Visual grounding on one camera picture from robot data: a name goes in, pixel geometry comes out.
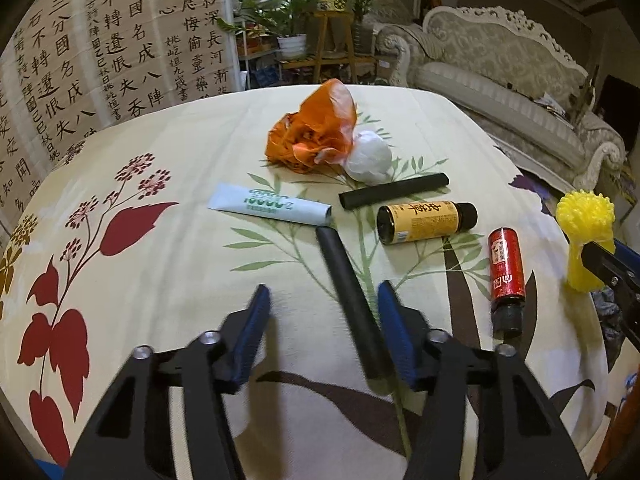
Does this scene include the wooden plant stand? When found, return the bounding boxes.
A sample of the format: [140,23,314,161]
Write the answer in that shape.
[278,10,378,84]

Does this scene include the floral cream tablecloth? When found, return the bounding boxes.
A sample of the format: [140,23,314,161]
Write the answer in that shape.
[1,86,608,479]

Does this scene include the yellow foam net bundle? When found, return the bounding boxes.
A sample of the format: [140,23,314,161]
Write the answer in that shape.
[555,191,615,292]

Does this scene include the calligraphy wall hanging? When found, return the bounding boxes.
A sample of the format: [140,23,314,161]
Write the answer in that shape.
[1,0,240,236]

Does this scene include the large orange plastic bag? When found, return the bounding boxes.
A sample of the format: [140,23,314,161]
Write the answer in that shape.
[265,79,357,174]

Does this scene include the red bottle black cap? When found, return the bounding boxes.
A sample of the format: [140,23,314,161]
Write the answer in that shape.
[488,228,526,338]

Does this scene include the ornate white grey sofa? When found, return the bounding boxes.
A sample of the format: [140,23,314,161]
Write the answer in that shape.
[373,6,627,191]

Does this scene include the black foam tube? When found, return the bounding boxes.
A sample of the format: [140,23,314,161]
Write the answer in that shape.
[316,226,394,380]
[338,172,449,210]

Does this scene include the white paper ball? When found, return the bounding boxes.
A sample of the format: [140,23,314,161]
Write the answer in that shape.
[343,130,393,185]

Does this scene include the metal shelf rack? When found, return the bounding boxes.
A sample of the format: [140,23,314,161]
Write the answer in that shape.
[234,18,281,90]

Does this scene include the plant in white pot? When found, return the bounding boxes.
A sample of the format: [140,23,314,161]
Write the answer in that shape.
[216,0,317,61]

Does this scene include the yellow label brown bottle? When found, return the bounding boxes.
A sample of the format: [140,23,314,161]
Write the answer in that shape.
[376,200,478,245]

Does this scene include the white green toothpaste tube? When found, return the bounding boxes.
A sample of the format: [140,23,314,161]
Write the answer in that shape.
[207,183,332,226]

